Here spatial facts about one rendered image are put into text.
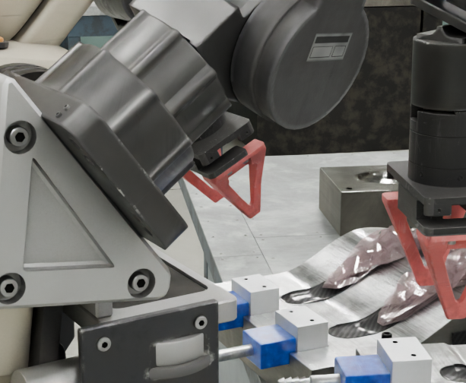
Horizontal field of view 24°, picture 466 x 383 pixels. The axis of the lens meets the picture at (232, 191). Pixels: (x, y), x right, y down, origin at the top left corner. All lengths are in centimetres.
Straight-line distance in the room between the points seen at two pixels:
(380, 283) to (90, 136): 79
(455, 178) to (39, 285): 36
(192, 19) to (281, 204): 127
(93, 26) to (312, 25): 427
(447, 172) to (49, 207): 35
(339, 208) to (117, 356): 98
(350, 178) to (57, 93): 122
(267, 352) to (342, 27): 58
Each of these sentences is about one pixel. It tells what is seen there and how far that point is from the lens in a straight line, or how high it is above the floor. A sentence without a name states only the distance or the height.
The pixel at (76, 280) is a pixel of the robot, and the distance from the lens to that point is 56.
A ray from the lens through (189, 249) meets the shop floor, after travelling 410.
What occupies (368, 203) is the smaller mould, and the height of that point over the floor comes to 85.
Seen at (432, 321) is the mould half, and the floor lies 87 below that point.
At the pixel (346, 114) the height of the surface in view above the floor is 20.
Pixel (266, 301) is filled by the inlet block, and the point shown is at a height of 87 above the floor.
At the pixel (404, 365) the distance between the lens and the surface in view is 98.
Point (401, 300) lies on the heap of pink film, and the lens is 120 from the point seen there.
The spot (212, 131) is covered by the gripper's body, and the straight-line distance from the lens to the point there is 108.
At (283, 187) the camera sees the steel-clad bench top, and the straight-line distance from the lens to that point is 193.
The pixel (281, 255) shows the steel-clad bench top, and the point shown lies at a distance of 158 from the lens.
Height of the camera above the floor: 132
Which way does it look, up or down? 16 degrees down
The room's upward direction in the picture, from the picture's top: straight up
